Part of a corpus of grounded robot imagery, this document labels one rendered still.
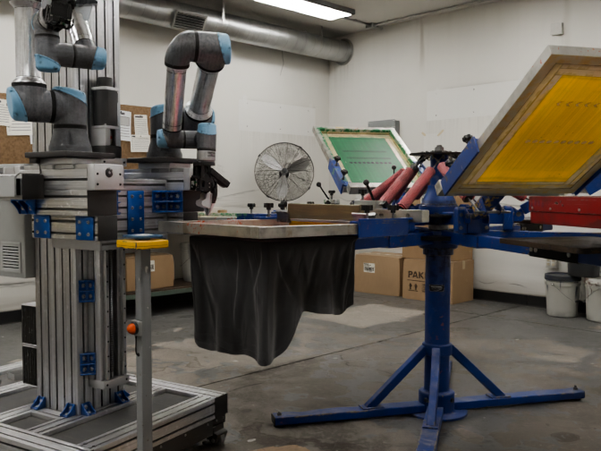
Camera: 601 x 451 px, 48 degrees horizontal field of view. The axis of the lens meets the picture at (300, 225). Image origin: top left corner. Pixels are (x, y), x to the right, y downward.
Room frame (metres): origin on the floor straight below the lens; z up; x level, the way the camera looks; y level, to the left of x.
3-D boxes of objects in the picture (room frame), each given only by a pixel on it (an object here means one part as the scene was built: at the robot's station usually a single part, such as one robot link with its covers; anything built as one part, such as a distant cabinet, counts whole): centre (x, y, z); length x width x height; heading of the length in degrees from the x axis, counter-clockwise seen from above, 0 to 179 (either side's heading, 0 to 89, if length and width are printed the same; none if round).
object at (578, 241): (2.70, -0.86, 0.91); 1.34 x 0.40 x 0.08; 15
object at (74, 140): (2.44, 0.84, 1.31); 0.15 x 0.15 x 0.10
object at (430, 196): (3.35, -0.69, 0.67); 0.39 x 0.39 x 1.35
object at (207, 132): (2.68, 0.37, 1.33); 0.09 x 0.08 x 0.11; 20
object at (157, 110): (2.86, 0.57, 1.42); 0.13 x 0.12 x 0.14; 110
